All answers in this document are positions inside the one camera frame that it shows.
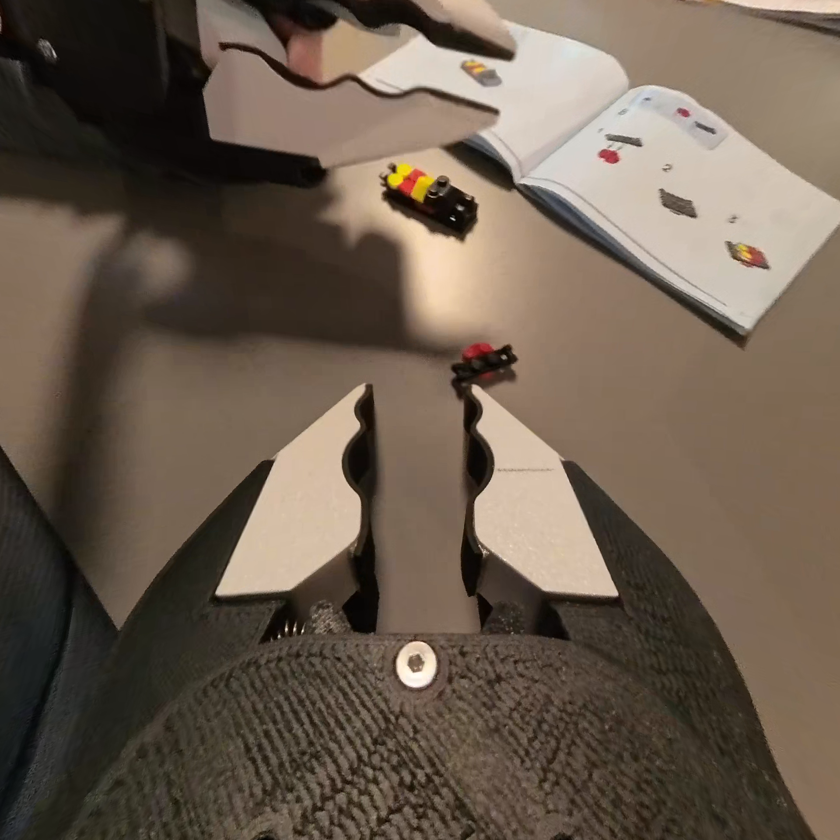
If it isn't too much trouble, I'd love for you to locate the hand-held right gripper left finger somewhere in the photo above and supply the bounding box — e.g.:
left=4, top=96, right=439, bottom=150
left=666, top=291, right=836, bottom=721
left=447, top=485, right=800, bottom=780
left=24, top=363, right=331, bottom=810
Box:
left=213, top=385, right=379, bottom=632

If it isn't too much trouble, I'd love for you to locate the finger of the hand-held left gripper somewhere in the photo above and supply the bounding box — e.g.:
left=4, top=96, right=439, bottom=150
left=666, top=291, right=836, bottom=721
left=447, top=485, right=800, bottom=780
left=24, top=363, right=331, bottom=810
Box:
left=196, top=0, right=501, bottom=169
left=333, top=0, right=517, bottom=61

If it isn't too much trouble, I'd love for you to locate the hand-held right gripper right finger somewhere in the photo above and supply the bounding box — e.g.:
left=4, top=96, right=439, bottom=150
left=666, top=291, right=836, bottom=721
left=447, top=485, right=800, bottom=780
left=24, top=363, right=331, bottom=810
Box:
left=461, top=385, right=621, bottom=632

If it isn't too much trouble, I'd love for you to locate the black red yellow lego assembly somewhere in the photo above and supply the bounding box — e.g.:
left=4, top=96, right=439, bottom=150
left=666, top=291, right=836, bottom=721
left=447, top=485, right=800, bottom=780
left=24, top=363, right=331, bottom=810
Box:
left=379, top=163, right=479, bottom=237

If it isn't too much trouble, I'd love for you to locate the black long lego plate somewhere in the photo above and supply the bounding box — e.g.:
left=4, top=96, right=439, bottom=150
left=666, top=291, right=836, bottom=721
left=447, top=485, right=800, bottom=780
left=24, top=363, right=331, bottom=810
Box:
left=451, top=344, right=518, bottom=388

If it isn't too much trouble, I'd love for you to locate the instruction booklet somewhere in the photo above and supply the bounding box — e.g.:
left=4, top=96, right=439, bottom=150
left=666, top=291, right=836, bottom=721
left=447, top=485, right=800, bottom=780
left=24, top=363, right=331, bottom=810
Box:
left=357, top=20, right=840, bottom=336

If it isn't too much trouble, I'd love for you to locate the person's left hand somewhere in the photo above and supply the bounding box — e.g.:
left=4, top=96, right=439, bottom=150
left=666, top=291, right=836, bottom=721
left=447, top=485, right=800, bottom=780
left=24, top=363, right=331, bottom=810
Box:
left=271, top=15, right=327, bottom=81

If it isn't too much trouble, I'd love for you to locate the colourful printed leaflet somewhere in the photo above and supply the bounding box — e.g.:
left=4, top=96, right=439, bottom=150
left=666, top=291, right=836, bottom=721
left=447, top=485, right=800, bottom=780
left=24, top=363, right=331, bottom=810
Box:
left=689, top=0, right=840, bottom=30

